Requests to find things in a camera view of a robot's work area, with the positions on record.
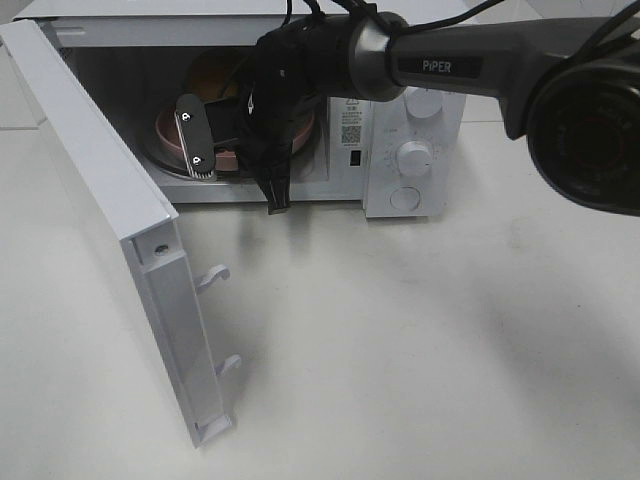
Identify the burger with lettuce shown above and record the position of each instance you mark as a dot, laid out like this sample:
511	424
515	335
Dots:
212	75

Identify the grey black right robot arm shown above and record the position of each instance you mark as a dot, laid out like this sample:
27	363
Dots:
569	86

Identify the upper white power knob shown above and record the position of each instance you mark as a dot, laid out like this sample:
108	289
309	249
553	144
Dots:
421	103

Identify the glass microwave turntable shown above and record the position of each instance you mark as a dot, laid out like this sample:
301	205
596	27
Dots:
309	165

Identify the pink round plate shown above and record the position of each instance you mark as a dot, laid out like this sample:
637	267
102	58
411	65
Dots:
172	158

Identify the white microwave door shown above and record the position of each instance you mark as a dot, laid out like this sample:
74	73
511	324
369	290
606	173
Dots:
131	224

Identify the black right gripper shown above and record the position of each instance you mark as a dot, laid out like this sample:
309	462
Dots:
289	70

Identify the white microwave oven body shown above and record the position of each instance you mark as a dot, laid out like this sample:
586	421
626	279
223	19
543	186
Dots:
132	58

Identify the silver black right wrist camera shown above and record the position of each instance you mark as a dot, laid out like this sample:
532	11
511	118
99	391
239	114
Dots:
205	129

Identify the round white door button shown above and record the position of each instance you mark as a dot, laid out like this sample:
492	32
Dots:
405	199

